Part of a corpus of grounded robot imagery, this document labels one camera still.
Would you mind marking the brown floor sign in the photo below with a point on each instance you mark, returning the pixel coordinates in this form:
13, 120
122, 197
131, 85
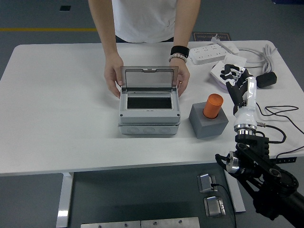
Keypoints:
204, 37

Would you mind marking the white power strip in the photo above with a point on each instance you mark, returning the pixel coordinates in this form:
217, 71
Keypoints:
206, 54

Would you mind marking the black power adapter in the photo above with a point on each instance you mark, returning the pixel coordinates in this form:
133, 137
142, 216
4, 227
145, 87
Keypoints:
267, 80

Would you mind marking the grey foam block holder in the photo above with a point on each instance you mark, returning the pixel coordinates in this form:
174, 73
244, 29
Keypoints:
209, 128

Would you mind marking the person's right hand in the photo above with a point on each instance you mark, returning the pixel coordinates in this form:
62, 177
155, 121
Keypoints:
112, 76

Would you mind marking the orange cylindrical battery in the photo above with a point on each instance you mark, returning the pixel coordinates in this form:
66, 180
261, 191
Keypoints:
212, 105

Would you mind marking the person's left forearm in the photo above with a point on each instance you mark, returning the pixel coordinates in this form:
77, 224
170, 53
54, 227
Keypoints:
186, 26

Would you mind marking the white square socket box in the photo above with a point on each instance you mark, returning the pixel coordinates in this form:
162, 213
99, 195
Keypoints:
235, 59

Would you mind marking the person's right forearm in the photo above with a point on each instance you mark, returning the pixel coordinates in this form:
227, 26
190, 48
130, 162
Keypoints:
104, 31

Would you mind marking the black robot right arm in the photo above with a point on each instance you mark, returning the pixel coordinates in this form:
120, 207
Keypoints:
261, 142

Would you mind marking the white flat socket panel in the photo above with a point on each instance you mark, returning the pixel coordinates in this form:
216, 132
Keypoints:
216, 71

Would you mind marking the person's left hand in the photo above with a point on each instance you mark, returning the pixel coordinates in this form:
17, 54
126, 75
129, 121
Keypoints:
184, 78

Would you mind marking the person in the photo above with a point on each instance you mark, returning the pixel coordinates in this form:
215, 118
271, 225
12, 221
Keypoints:
142, 19

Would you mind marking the smoky transparent box lid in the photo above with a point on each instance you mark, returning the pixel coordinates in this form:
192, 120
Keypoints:
148, 79

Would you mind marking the black wrist watch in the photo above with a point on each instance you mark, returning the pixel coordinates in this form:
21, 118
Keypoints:
179, 50

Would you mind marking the metal plate with screws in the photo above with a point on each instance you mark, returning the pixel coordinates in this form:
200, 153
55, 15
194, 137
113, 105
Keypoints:
169, 222
109, 225

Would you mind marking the black table control panel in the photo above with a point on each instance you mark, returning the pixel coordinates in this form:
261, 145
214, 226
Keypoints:
288, 160

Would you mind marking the black floor hatch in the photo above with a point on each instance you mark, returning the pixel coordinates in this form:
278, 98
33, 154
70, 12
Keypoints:
64, 8

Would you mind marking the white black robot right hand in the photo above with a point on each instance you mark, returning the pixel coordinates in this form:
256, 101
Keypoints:
247, 114

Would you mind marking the purple plastic tray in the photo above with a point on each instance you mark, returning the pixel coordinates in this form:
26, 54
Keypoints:
222, 86

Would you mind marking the silver metal floor box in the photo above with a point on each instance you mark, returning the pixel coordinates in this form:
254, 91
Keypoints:
206, 183
213, 207

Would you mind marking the grey plastic junction box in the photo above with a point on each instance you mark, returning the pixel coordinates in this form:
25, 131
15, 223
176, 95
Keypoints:
148, 121

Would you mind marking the white table leg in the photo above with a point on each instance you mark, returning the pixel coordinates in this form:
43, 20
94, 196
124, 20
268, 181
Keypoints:
64, 202
239, 202

